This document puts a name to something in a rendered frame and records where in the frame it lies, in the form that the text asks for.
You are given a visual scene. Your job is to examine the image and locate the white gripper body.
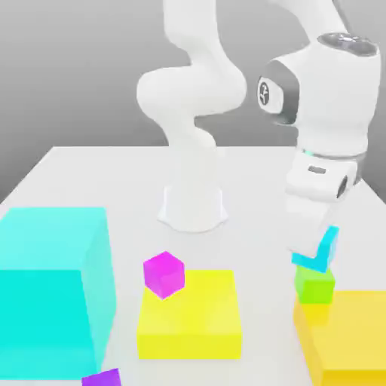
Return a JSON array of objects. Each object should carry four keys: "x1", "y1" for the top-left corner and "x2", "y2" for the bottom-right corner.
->
[{"x1": 284, "y1": 195, "x2": 332, "y2": 258}]

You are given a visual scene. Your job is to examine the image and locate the small cyan cube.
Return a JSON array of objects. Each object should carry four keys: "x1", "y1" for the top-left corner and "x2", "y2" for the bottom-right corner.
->
[{"x1": 291, "y1": 225, "x2": 341, "y2": 274}]

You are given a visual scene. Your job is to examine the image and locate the small green cube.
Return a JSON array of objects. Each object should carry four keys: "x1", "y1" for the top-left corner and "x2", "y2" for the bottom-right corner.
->
[{"x1": 294, "y1": 265, "x2": 336, "y2": 305}]

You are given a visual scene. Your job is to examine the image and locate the small magenta cube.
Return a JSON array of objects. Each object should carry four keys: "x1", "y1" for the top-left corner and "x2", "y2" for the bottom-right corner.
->
[{"x1": 142, "y1": 250, "x2": 185, "y2": 302}]

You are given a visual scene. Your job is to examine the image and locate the small purple cube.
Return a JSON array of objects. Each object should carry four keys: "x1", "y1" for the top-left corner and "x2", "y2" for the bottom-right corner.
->
[{"x1": 81, "y1": 367, "x2": 122, "y2": 386}]

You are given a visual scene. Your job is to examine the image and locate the large orange box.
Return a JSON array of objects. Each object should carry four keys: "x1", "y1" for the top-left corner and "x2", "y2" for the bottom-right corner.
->
[{"x1": 293, "y1": 289, "x2": 386, "y2": 386}]

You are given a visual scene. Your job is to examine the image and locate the large yellow box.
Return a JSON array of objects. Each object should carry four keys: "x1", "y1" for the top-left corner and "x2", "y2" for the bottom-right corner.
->
[{"x1": 136, "y1": 268, "x2": 244, "y2": 360}]

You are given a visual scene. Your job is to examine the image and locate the large cyan box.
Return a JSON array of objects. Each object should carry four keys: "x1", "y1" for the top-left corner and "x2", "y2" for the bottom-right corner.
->
[{"x1": 0, "y1": 206, "x2": 118, "y2": 381}]

